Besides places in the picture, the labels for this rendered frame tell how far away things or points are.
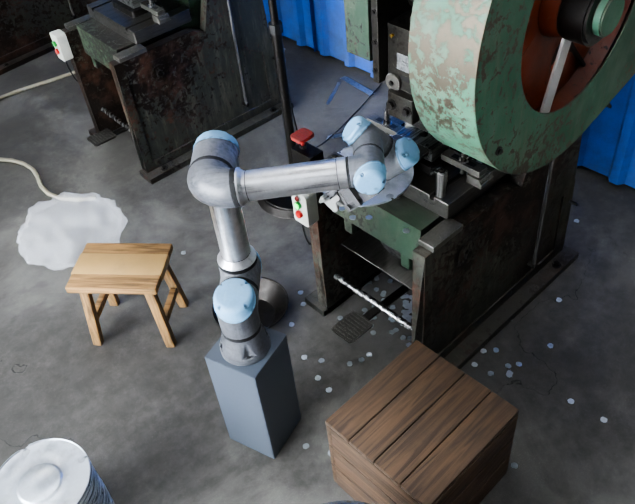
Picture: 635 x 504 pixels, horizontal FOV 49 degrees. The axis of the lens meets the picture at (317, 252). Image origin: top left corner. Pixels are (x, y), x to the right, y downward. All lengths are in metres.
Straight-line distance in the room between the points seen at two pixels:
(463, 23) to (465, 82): 0.12
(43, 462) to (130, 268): 0.76
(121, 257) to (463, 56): 1.63
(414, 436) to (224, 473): 0.71
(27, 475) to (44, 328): 0.91
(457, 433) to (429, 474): 0.15
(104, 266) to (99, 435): 0.60
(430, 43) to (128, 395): 1.73
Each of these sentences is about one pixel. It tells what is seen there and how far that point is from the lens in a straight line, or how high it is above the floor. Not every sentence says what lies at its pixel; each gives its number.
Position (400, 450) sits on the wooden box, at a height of 0.35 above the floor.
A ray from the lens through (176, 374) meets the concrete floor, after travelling 2.71.
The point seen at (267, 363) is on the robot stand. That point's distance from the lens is 2.10.
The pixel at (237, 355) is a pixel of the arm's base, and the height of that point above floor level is 0.49.
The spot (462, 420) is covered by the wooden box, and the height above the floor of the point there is 0.35.
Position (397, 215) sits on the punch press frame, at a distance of 2.20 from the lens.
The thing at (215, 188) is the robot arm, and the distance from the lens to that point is 1.69.
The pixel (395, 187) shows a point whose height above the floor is 0.78.
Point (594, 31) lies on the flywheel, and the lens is 1.76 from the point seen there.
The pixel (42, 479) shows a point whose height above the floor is 0.29.
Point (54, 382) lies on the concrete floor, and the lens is 2.86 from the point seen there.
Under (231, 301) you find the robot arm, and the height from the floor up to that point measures 0.67.
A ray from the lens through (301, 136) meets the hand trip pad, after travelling 2.36.
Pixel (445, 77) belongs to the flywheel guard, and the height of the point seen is 1.31.
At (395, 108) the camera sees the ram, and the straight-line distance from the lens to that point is 2.15.
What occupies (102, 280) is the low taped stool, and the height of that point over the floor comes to 0.33.
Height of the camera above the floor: 2.09
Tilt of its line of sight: 44 degrees down
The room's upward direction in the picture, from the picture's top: 7 degrees counter-clockwise
